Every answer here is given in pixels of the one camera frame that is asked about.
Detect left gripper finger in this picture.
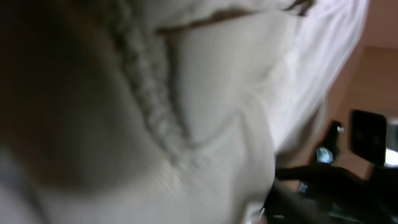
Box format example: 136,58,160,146
263,180,335,224

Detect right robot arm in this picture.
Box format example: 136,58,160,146
264,110,397,223

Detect beige shorts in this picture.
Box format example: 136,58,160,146
1,0,369,223

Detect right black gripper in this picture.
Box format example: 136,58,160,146
275,119,397,224

